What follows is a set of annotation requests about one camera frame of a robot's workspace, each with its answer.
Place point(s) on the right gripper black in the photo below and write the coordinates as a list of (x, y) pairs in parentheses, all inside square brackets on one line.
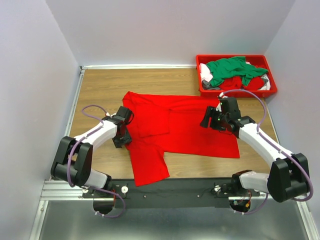
[(211, 112)]

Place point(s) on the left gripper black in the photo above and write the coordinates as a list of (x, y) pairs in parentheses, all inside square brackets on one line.
[(127, 139)]

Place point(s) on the red t shirt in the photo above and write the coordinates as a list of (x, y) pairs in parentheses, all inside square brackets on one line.
[(171, 123), (235, 82)]

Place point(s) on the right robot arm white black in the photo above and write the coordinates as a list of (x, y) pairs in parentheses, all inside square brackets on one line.
[(289, 177)]

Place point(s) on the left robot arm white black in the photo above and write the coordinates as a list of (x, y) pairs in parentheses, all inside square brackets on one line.
[(73, 159)]

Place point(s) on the grey t shirt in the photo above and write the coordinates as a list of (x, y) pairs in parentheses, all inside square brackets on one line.
[(207, 86)]

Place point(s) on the red t shirt in bin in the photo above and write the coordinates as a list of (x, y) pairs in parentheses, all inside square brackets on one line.
[(235, 82)]

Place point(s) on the pink t shirt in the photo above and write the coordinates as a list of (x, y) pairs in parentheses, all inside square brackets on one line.
[(205, 73)]

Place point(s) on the green t shirt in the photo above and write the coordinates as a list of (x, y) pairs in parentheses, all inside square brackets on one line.
[(226, 68)]

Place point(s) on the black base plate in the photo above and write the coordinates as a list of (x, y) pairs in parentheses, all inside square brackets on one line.
[(208, 201)]

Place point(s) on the aluminium frame rail front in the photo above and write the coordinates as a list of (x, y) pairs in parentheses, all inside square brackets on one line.
[(57, 190)]

